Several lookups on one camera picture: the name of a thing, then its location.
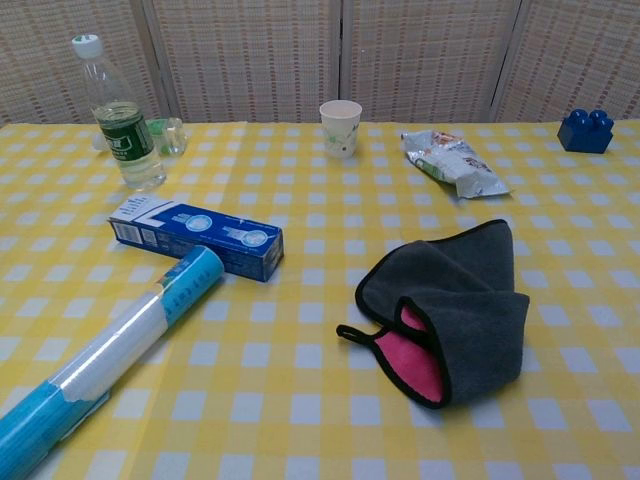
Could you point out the white and blue toothpaste box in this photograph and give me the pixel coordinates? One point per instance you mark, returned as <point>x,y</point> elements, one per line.
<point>200,231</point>

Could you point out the yellow checkered tablecloth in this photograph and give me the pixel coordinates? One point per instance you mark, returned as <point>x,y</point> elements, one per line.
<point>300,350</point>

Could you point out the white paper cup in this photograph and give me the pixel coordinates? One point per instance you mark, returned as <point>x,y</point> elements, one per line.
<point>340,129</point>

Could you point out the crumpled silver snack bag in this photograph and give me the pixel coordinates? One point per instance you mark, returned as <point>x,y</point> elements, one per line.
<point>452,160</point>

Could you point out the grey and pink cloth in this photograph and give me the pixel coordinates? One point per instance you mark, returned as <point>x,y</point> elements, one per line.
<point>460,310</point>

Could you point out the woven folding screen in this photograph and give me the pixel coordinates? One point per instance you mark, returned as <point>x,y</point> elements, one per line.
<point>320,60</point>

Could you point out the small clear glass jar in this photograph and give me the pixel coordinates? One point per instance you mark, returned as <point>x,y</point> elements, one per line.
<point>169,136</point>

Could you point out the clear plastic bottle green label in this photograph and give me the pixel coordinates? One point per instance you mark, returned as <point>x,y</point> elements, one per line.
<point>125,135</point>

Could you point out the blue and white film roll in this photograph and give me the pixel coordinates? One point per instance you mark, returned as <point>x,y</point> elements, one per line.
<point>110,345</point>

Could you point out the blue toy building block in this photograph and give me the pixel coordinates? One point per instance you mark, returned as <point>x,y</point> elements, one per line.
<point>586,132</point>

